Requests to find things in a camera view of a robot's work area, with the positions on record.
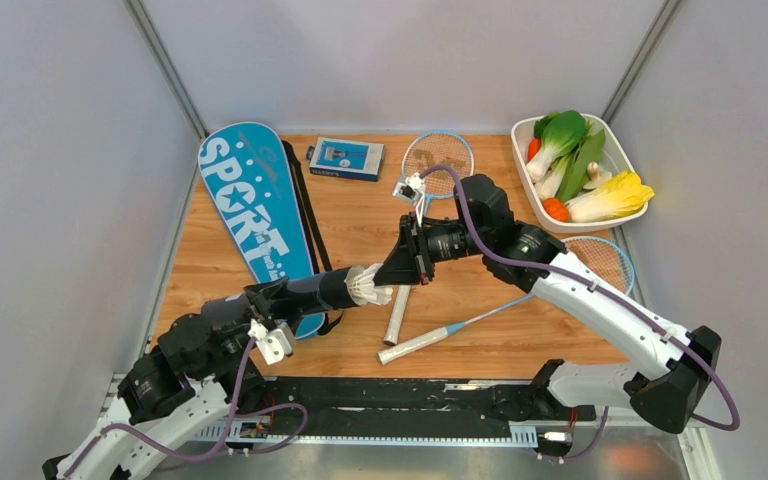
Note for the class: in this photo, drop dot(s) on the orange carrot front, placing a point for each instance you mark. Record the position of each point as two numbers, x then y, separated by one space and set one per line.
556 210

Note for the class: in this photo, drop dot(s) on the orange carrot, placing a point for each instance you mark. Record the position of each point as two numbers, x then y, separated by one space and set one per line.
533 148
556 210

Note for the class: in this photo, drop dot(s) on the yellow cabbage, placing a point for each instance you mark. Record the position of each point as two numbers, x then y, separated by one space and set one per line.
621 196

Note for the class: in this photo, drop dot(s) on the white mushroom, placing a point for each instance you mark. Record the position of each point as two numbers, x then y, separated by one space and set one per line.
597 176

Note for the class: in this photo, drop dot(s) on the white shuttlecock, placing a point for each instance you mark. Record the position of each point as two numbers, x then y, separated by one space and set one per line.
362 289

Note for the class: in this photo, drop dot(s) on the blue racket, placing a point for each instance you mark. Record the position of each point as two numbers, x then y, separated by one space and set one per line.
604 257
438 147

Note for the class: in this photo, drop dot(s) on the green bok choy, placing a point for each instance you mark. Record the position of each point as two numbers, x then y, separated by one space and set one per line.
559 134

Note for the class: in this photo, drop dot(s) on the blue racket bag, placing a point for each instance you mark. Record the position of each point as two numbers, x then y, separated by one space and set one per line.
246 171

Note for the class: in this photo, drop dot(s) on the blue product box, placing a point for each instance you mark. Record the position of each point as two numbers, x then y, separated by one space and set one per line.
346 159

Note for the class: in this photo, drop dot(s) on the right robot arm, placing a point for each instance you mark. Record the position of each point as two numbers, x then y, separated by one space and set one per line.
668 367

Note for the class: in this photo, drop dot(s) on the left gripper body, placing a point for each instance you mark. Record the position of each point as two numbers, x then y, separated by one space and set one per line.
259 299

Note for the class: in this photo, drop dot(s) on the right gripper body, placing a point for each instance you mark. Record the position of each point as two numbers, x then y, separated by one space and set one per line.
416 249

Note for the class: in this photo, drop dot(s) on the blue racket upper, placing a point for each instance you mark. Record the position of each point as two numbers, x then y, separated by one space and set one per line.
438 147

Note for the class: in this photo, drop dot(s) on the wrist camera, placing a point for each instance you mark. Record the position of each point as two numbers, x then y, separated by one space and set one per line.
274 344
410 189

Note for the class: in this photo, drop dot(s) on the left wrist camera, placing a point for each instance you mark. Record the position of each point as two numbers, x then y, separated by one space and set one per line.
274 344

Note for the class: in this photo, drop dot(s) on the orange carrot back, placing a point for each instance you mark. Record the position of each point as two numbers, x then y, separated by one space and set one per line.
533 148

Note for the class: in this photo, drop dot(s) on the black shuttlecock tube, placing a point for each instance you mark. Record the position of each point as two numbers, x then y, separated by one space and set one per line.
323 292

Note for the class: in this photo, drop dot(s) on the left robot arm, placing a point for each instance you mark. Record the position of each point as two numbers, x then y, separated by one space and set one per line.
181 399

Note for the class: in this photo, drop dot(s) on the blue racket lower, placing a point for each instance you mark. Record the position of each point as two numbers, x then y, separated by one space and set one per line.
604 257

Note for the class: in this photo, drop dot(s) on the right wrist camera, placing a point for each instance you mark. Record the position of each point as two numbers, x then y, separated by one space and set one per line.
410 189

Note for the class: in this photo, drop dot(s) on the white plastic basin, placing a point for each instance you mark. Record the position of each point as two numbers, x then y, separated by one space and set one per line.
615 160

